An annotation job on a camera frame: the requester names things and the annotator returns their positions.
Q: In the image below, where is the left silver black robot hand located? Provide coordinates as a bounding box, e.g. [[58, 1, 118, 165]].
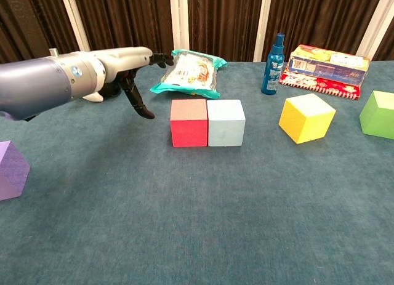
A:
[[103, 46, 175, 120]]

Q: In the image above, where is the red foam cube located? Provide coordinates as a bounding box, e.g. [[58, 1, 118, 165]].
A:
[[170, 98, 209, 148]]

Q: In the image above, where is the light blue foam cube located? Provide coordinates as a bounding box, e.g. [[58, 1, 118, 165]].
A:
[[206, 99, 246, 147]]

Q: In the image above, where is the yellow foam cube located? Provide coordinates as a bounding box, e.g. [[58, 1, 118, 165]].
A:
[[278, 93, 337, 145]]

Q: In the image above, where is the dark brown curtain panel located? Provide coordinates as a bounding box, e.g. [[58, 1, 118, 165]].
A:
[[0, 0, 84, 64], [261, 0, 385, 63], [187, 0, 265, 63], [72, 0, 174, 57]]

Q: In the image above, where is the black white penguin plush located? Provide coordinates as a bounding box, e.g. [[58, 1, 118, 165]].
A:
[[82, 78, 124, 103]]

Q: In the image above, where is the teal clear snack bag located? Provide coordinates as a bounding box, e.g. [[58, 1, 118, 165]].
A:
[[149, 49, 228, 99]]

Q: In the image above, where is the blue spray bottle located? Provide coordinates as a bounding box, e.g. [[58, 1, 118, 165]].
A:
[[260, 33, 286, 95]]

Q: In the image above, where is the purple foam cube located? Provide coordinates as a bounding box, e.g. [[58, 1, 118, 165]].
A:
[[0, 140, 31, 202]]

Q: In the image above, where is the teal carpet table mat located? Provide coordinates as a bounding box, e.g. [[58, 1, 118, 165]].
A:
[[0, 60, 394, 285]]

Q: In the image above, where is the red spiral notebook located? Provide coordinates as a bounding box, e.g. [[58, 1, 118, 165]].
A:
[[278, 70, 361, 101]]

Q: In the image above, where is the yellow blue carton box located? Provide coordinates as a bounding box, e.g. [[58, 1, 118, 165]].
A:
[[287, 44, 371, 87]]

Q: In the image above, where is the green foam cube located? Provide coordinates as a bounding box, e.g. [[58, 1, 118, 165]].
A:
[[359, 90, 394, 140]]

